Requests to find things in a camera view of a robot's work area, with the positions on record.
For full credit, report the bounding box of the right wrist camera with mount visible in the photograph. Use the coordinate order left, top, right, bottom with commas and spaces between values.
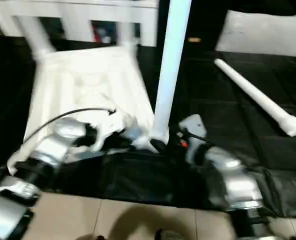
178, 114, 208, 163

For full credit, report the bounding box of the white plastic table leg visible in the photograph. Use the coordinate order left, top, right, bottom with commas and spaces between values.
213, 58, 296, 138
14, 13, 55, 63
116, 21, 141, 61
147, 0, 192, 148

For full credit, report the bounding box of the red item behind glass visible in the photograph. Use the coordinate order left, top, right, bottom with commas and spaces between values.
92, 26, 101, 43

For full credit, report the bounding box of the black work mat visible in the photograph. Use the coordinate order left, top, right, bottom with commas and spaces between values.
0, 34, 296, 218

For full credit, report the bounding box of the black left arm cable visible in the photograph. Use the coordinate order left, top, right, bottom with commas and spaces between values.
12, 107, 118, 161

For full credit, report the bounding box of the dark cabinet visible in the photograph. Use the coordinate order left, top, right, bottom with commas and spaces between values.
156, 0, 229, 53

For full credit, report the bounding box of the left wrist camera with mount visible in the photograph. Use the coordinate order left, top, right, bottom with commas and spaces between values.
92, 111, 128, 152

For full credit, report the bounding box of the white glass-door cabinet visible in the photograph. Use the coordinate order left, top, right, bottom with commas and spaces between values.
0, 0, 159, 47

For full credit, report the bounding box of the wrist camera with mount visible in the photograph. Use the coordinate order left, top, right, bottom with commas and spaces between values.
92, 111, 128, 152
178, 114, 208, 163

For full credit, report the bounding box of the white board with round fitting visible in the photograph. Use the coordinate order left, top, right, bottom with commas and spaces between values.
215, 9, 296, 57

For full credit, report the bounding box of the white plastic table top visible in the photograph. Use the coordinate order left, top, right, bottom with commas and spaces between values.
6, 47, 169, 176

